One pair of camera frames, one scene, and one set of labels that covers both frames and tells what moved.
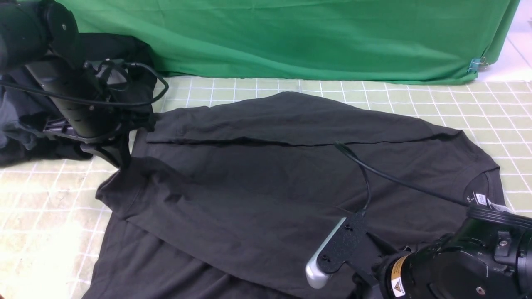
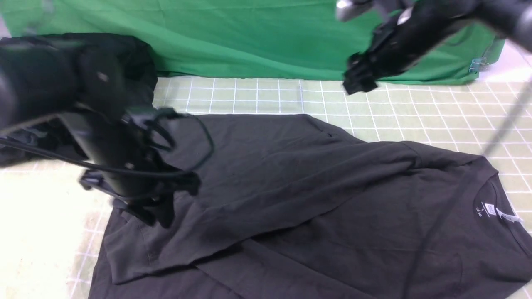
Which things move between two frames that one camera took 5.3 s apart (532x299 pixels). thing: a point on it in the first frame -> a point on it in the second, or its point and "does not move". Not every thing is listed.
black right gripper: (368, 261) -> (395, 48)
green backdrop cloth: (394, 42) does not move
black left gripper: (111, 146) -> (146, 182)
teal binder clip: (476, 64) does not move
